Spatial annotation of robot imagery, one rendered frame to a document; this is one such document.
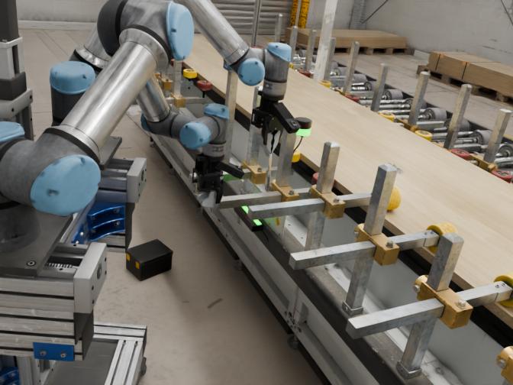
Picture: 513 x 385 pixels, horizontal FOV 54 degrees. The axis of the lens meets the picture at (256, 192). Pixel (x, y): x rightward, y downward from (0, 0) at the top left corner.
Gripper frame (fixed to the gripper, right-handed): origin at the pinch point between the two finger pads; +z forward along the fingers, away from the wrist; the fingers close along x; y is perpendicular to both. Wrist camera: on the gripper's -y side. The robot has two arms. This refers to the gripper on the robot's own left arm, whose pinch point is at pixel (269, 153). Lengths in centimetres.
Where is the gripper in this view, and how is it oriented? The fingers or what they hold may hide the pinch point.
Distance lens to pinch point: 170.3
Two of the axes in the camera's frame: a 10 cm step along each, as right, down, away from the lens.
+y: -7.1, -3.9, 5.9
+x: -7.0, 2.4, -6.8
